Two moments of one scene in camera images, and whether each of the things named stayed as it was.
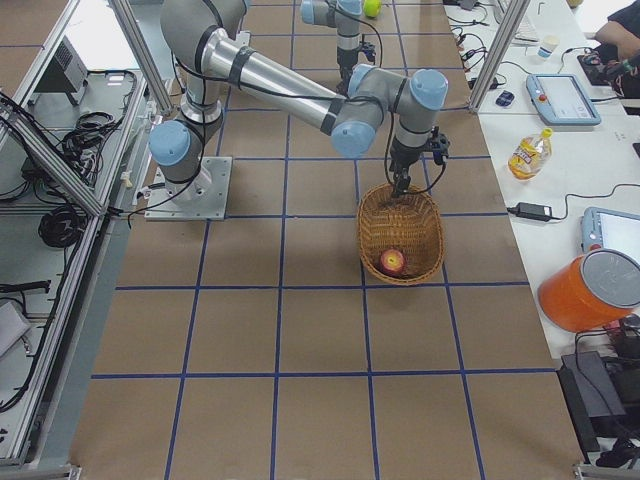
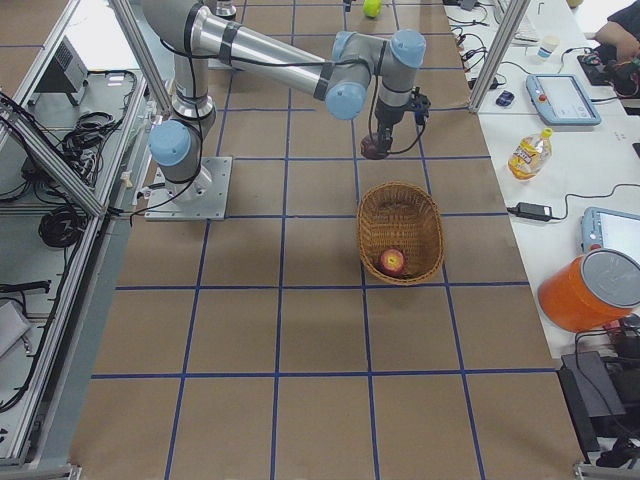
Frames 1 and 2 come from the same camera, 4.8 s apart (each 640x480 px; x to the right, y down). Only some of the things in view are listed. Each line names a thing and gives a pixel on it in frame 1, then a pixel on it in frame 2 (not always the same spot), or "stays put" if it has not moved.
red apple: (393, 262) stays put
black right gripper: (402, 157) to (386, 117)
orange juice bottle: (531, 156) stays put
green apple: (372, 8) stays put
